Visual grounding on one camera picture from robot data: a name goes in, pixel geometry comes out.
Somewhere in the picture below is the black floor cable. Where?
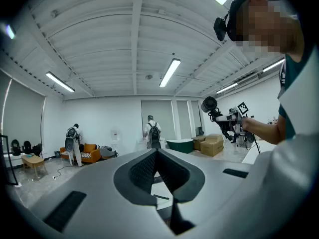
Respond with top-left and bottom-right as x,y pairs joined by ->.
53,164 -> 75,179

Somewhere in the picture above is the person's right forearm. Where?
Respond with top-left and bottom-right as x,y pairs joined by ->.
251,119 -> 287,145

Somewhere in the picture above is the white water dispenser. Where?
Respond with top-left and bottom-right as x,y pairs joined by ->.
110,127 -> 121,146

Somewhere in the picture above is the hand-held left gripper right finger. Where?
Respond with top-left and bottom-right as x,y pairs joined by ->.
157,148 -> 206,204

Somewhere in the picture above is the grey roller blind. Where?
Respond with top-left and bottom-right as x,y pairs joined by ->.
176,100 -> 192,139
141,100 -> 175,140
2,78 -> 47,146
191,100 -> 203,129

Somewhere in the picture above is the black glass cabinet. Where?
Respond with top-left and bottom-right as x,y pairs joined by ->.
0,134 -> 19,186

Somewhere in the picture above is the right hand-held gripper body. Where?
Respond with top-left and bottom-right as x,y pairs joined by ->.
214,101 -> 256,146

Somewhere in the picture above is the orange sofa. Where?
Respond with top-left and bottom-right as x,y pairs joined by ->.
59,143 -> 101,163

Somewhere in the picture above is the large cardboard box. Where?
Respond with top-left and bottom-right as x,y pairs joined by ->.
200,133 -> 225,157

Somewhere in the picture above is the black head-worn camera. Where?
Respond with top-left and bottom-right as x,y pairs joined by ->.
213,17 -> 229,41

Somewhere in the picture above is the small cardboard box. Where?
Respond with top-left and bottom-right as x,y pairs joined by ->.
191,135 -> 207,151

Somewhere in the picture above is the grey chair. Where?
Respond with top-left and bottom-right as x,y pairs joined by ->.
99,147 -> 118,160

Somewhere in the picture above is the green bathtub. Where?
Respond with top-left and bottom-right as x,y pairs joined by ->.
166,138 -> 194,154

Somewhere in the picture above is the person's right hand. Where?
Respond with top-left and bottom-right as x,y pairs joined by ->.
241,117 -> 255,134

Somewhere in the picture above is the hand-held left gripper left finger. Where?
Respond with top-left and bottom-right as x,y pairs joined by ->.
113,148 -> 158,207

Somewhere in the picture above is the wooden coffee table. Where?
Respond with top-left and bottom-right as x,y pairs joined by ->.
20,154 -> 49,181

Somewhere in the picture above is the person's dark shirt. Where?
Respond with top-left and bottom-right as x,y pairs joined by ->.
278,46 -> 316,140

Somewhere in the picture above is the person's head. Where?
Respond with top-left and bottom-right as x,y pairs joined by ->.
235,0 -> 304,59

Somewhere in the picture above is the black head strap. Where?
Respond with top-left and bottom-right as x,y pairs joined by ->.
228,0 -> 250,42

